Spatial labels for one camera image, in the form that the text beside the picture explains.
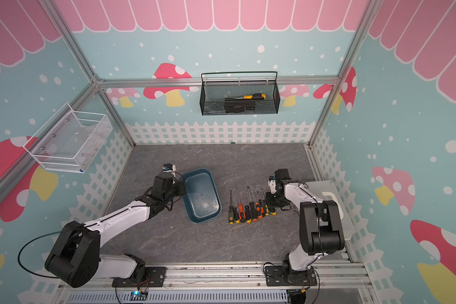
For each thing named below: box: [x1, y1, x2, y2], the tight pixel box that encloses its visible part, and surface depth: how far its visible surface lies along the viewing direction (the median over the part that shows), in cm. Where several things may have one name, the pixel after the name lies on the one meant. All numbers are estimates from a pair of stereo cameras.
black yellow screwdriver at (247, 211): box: [244, 191, 252, 224], surface depth 91 cm
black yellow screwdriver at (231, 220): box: [228, 189, 235, 225], surface depth 91 cm
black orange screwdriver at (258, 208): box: [255, 190, 263, 220], surface depth 93 cm
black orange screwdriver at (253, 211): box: [247, 186, 258, 223], surface depth 92 cm
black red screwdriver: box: [236, 187, 247, 223], surface depth 91 cm
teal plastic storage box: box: [182, 167, 223, 224], surface depth 93 cm
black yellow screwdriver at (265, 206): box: [260, 188, 270, 216], surface depth 93 cm
